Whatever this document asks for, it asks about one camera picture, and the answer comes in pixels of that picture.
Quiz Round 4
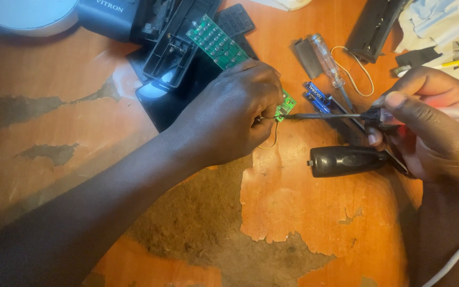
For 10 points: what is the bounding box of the green circuit board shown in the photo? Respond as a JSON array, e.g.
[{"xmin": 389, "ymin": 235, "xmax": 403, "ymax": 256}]
[{"xmin": 186, "ymin": 14, "xmax": 297, "ymax": 123}]

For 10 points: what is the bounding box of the round white lamp base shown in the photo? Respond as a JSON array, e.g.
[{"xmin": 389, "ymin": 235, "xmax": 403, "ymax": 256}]
[{"xmin": 0, "ymin": 0, "xmax": 80, "ymax": 37}]

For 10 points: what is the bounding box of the thin white wire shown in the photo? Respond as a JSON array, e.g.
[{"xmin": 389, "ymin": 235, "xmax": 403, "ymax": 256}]
[{"xmin": 330, "ymin": 46, "xmax": 375, "ymax": 97}]

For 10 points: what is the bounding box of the blue battery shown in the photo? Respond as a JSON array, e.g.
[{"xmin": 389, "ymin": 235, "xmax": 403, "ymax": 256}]
[{"xmin": 304, "ymin": 82, "xmax": 332, "ymax": 114}]

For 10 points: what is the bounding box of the yellow handle tool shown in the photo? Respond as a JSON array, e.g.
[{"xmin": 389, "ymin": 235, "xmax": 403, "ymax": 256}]
[{"xmin": 393, "ymin": 53, "xmax": 459, "ymax": 77}]

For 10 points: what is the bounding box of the black oval plastic handle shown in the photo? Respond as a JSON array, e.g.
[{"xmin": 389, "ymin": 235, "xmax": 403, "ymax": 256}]
[{"xmin": 307, "ymin": 145, "xmax": 389, "ymax": 178}]

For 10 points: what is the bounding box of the thin solder wire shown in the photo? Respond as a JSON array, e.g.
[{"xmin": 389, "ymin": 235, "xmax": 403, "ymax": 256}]
[{"xmin": 257, "ymin": 120, "xmax": 279, "ymax": 150}]

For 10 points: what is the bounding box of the dark grey appliance body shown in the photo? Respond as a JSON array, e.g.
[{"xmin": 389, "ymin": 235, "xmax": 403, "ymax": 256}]
[{"xmin": 77, "ymin": 0, "xmax": 162, "ymax": 44}]

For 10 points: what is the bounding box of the person's left hand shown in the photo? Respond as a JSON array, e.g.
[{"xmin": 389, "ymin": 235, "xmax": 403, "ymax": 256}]
[{"xmin": 168, "ymin": 59, "xmax": 284, "ymax": 166}]

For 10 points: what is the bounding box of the small black plastic piece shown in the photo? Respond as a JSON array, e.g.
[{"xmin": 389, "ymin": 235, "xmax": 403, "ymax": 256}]
[{"xmin": 395, "ymin": 47, "xmax": 443, "ymax": 68}]

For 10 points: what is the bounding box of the small grey battery cover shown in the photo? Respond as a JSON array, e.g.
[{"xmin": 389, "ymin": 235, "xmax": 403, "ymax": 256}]
[{"xmin": 293, "ymin": 38, "xmax": 324, "ymax": 79}]

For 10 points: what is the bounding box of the white cable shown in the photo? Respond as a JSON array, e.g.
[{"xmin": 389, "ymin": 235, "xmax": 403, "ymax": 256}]
[{"xmin": 422, "ymin": 227, "xmax": 459, "ymax": 287}]

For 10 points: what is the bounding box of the black smartphone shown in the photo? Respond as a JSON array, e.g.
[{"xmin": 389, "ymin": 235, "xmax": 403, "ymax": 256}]
[{"xmin": 135, "ymin": 36, "xmax": 259, "ymax": 133}]

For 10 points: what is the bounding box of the black remote casing shell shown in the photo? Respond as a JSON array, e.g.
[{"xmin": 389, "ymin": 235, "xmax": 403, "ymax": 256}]
[{"xmin": 143, "ymin": 0, "xmax": 223, "ymax": 89}]

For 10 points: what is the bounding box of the black rubber keypad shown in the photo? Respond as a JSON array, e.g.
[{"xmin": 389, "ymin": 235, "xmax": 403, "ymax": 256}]
[{"xmin": 215, "ymin": 3, "xmax": 256, "ymax": 38}]

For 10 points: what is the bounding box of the person's right hand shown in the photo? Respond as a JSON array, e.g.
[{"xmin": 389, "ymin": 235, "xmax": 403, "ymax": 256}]
[{"xmin": 367, "ymin": 66, "xmax": 459, "ymax": 188}]

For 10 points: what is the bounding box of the white crumpled cloth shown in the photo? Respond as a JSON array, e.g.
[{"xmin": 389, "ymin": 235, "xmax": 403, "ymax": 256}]
[{"xmin": 395, "ymin": 0, "xmax": 459, "ymax": 100}]

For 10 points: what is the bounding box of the soldering iron with clear handle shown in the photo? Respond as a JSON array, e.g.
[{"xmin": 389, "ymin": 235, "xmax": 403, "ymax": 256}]
[{"xmin": 278, "ymin": 106, "xmax": 459, "ymax": 125}]

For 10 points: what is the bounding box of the clear handle screwdriver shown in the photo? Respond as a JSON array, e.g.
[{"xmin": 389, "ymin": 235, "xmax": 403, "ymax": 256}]
[{"xmin": 308, "ymin": 33, "xmax": 354, "ymax": 113}]

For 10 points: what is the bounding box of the black remote casing with battery bay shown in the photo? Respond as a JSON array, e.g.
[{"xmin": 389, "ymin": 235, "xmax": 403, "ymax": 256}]
[{"xmin": 345, "ymin": 0, "xmax": 409, "ymax": 64}]

